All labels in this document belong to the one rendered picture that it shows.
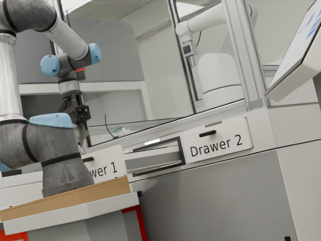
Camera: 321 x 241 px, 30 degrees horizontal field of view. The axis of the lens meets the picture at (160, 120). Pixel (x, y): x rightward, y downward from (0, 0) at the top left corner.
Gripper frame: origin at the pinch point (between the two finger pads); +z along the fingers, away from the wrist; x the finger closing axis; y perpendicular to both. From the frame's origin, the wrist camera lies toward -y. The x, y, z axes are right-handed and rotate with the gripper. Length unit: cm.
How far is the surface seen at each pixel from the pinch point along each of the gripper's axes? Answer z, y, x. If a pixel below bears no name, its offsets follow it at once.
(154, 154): 10.5, 27.8, 12.2
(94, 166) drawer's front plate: 10.2, 16.9, -7.9
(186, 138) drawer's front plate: 7.2, 33.5, 24.9
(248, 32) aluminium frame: -23, 69, 29
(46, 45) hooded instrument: -62, -66, 46
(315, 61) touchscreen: 2, 119, -23
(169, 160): 14.1, 27.7, 19.6
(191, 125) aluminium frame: 2.7, 36.3, 26.6
